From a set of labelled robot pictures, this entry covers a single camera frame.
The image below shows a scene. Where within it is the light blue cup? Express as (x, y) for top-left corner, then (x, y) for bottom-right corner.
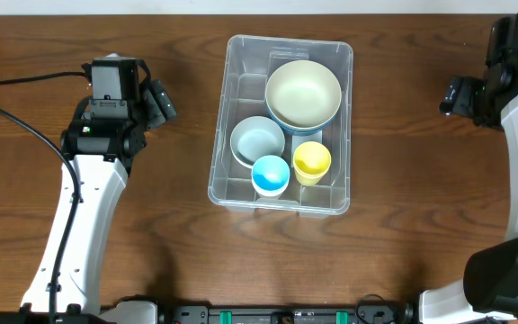
(251, 155), (290, 192)

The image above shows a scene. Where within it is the white label in container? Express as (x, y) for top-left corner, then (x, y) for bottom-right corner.
(291, 130), (323, 151)

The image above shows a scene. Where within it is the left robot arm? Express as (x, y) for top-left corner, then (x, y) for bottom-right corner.
(0, 55), (177, 323)

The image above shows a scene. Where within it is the yellow cup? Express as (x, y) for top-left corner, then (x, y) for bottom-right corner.
(295, 168), (326, 186)
(292, 141), (332, 176)

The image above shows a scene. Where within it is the dark blue bowl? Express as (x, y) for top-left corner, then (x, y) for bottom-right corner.
(268, 110), (335, 136)

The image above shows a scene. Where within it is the white bowl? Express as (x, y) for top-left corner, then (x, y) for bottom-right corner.
(233, 153), (254, 169)

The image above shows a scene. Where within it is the cream cup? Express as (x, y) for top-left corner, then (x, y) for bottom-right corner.
(258, 193), (282, 199)

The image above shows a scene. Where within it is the beige bowl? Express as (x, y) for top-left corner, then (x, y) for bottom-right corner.
(265, 60), (342, 129)

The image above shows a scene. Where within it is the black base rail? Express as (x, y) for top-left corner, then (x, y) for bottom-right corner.
(165, 301), (419, 324)

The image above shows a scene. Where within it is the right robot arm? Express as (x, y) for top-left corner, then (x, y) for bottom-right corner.
(415, 14), (518, 323)

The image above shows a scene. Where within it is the grey bowl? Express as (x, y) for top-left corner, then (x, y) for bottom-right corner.
(230, 116), (285, 162)

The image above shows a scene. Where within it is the clear plastic storage container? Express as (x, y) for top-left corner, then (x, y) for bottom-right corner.
(208, 35), (353, 218)

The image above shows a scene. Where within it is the pink cup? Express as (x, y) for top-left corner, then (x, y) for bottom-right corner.
(253, 183), (288, 195)

